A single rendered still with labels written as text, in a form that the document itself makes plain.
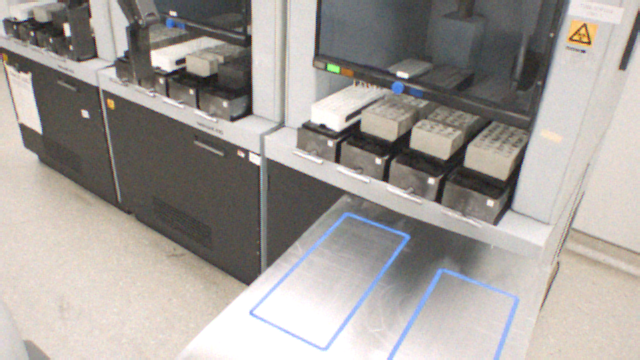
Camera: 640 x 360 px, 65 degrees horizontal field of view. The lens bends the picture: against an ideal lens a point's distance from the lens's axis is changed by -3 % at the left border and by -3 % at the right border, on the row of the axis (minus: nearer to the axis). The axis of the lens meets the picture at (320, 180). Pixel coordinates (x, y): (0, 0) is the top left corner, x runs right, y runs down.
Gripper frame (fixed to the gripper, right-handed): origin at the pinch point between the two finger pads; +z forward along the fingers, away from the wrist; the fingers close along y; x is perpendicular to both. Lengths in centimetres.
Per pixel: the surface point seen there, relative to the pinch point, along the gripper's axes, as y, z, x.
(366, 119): 1, 34, 73
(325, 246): 22, 38, 25
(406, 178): 19, 43, 66
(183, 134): -67, 58, 66
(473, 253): 45, 38, 42
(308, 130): -13, 40, 66
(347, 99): -10, 34, 81
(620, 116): 57, 54, 186
